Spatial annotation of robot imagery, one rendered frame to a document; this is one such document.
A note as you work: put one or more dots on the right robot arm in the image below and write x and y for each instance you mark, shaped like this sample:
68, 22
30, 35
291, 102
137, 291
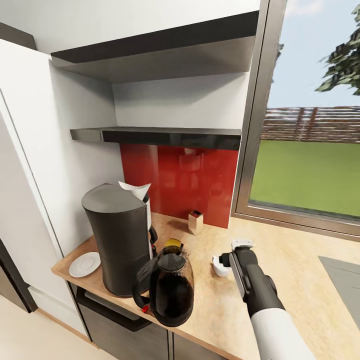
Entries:
276, 335

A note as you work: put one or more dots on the bottle of coffee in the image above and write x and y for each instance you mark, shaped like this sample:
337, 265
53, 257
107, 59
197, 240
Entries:
174, 242

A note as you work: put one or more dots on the coffee cup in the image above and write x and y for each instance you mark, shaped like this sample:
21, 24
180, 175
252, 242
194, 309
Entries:
221, 270

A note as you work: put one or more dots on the saucer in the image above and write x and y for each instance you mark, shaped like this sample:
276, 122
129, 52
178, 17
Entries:
85, 264

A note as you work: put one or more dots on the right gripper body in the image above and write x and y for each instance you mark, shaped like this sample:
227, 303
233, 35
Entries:
224, 257

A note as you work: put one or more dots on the fridge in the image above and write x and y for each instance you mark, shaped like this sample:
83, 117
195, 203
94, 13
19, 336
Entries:
44, 173

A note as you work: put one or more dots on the electric kettle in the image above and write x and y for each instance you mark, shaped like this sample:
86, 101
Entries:
171, 286

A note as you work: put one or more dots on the paper coffee filter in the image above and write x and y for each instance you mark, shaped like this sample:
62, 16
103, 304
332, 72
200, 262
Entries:
139, 191

